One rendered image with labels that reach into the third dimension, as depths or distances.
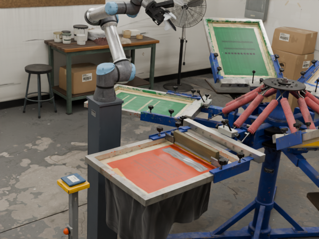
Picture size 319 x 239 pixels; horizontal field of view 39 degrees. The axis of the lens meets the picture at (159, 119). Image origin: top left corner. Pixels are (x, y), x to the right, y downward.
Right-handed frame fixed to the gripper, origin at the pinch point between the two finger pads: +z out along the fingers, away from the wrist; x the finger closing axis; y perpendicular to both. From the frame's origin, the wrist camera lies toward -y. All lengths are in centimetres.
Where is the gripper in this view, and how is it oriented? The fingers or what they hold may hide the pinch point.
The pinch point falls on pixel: (177, 24)
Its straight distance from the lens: 269.5
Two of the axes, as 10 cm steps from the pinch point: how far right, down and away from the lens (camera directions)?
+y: -7.1, 6.8, -1.5
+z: 7.0, 6.9, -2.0
